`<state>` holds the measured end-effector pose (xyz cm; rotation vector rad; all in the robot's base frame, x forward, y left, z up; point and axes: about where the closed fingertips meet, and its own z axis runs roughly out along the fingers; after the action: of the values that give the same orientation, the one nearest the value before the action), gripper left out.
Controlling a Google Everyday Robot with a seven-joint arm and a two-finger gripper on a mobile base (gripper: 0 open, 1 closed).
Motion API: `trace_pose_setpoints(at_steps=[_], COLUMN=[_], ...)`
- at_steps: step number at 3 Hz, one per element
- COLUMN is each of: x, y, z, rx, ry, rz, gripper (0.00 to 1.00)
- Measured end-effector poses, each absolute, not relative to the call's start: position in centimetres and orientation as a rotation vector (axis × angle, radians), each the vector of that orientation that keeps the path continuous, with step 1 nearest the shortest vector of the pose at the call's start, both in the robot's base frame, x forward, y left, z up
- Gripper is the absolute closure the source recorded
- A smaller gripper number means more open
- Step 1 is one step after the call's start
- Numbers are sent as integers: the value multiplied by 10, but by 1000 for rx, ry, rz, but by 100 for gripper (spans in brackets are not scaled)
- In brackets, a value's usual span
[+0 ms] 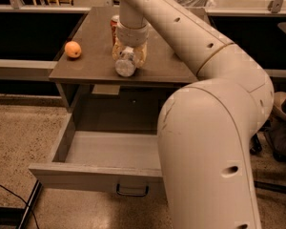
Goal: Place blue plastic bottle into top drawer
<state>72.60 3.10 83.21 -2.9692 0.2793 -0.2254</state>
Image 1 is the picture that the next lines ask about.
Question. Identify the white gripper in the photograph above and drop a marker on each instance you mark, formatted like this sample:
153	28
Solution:
132	35

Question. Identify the clear plastic water bottle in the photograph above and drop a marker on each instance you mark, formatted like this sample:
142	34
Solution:
125	63

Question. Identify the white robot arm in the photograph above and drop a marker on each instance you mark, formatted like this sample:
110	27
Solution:
204	129

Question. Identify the grey cabinet with top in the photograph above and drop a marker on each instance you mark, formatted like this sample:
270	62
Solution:
95	65

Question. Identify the open grey top drawer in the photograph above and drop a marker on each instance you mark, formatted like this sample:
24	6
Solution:
86	160

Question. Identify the red soda can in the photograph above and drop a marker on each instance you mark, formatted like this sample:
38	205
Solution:
113	23

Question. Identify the orange fruit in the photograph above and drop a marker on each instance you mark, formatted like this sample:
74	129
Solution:
72	49

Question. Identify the black rolling chair base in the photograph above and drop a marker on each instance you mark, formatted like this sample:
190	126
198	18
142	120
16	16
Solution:
269	168

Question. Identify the black drawer handle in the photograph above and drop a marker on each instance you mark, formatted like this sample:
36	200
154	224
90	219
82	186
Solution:
139	192

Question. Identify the black floor rail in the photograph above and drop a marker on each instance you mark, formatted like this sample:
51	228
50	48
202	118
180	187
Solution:
19	217

